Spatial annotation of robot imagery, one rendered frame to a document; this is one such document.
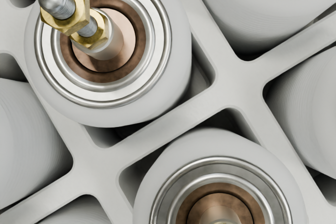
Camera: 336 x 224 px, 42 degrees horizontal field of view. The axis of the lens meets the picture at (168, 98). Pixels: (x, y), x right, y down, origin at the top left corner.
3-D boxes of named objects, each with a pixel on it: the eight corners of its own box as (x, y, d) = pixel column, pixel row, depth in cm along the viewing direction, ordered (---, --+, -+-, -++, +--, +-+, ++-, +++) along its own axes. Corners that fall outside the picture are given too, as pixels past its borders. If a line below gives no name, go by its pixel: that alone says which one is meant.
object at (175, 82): (209, 50, 42) (223, 3, 24) (161, 139, 42) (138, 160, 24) (121, 4, 42) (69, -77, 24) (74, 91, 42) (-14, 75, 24)
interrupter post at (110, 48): (133, 32, 24) (124, 19, 21) (113, 70, 24) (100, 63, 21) (96, 11, 24) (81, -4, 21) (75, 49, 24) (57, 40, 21)
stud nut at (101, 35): (117, 23, 21) (114, 20, 20) (100, 55, 21) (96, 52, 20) (81, 4, 21) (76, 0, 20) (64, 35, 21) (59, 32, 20)
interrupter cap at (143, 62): (197, 12, 24) (197, 9, 23) (131, 134, 24) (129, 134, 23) (78, -50, 25) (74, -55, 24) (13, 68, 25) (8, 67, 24)
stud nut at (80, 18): (100, 4, 17) (95, -2, 16) (79, 42, 17) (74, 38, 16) (57, -19, 17) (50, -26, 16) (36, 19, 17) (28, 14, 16)
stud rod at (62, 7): (111, 31, 23) (70, -9, 15) (101, 48, 23) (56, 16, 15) (94, 22, 23) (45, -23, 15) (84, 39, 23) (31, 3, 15)
